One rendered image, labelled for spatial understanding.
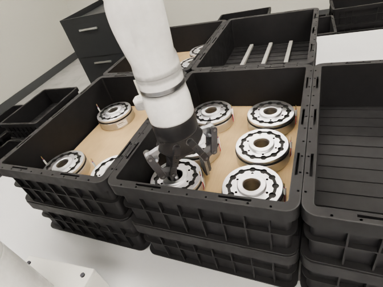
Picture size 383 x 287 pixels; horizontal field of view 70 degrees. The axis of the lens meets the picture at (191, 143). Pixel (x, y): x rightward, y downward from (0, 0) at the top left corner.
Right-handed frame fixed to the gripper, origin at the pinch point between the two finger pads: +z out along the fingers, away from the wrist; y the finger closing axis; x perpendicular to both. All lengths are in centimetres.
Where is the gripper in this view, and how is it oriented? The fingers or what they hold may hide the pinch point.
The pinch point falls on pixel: (191, 173)
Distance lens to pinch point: 53.7
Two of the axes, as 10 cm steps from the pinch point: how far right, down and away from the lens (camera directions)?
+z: 2.2, 7.6, 6.1
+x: -4.0, -5.0, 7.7
